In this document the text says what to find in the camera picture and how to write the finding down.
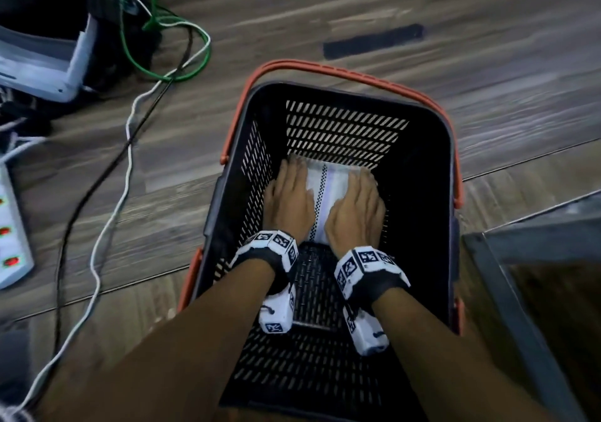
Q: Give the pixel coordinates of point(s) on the person's right hand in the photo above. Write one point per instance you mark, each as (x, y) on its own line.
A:
(357, 222)

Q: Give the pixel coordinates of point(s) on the person's left hand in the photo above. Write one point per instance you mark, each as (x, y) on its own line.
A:
(286, 206)

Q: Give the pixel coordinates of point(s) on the person's left thumb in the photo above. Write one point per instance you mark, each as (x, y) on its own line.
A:
(310, 203)

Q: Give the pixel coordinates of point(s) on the person's right thumb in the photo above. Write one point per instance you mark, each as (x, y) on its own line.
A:
(332, 217)

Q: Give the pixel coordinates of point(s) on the white packet with checkered stripe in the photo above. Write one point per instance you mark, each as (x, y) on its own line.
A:
(324, 191)

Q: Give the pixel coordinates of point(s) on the person's left forearm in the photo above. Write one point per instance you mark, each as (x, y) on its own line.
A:
(188, 342)

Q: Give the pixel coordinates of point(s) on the person's right forearm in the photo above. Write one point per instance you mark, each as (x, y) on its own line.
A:
(446, 365)

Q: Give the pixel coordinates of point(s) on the black plastic shopping basket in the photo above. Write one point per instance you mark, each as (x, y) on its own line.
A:
(418, 163)

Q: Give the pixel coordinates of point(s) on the black tape strip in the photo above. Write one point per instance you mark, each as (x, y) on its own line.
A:
(373, 40)

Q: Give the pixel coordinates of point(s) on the white power strip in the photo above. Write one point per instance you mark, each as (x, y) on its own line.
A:
(11, 234)

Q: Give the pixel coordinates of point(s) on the white and grey box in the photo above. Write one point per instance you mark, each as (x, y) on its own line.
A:
(42, 67)

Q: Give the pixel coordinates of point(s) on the white marker-covered wrist camera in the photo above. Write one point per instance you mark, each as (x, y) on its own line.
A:
(277, 309)
(368, 269)

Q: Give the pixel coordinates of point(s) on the grey metal frame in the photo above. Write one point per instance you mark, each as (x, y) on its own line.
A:
(507, 267)

